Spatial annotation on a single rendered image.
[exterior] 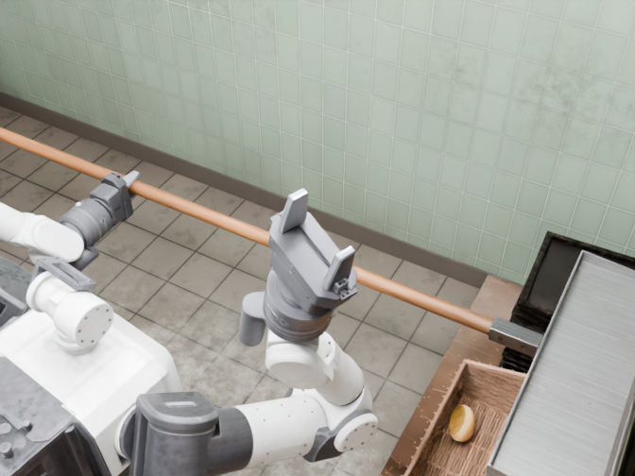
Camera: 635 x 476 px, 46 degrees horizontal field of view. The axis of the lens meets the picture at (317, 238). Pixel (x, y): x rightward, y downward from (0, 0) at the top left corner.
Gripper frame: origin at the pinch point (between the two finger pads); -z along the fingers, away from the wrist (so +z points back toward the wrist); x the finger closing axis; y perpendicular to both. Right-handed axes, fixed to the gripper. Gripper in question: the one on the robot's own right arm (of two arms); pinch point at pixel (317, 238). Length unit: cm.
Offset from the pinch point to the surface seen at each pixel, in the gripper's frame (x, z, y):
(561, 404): -28, 50, 41
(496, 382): -15, 104, 65
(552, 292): -7, 87, 83
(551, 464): -34, 48, 31
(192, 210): 49, 70, 15
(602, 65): 39, 83, 150
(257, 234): 34, 66, 21
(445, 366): -2, 121, 65
